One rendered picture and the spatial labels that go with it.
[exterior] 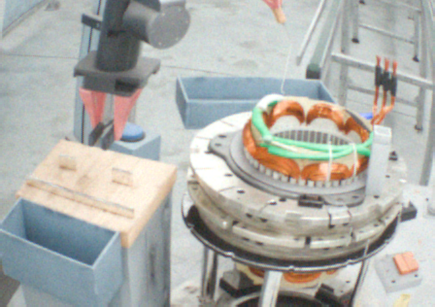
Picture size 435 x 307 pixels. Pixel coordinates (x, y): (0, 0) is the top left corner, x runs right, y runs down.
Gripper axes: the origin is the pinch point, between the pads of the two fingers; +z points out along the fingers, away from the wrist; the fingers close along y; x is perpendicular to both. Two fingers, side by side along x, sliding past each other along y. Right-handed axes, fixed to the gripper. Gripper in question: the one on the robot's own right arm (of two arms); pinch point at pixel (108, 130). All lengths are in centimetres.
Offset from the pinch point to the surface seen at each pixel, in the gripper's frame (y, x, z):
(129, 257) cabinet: 5.9, -7.4, 13.0
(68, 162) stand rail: -7.6, 3.5, 8.4
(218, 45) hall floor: -67, 350, 130
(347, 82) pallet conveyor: 9, 294, 109
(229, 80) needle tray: 4.7, 44.9, 10.8
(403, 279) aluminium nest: 47, 30, 34
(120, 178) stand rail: 1.1, 3.4, 8.2
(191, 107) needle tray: 2.3, 32.1, 10.7
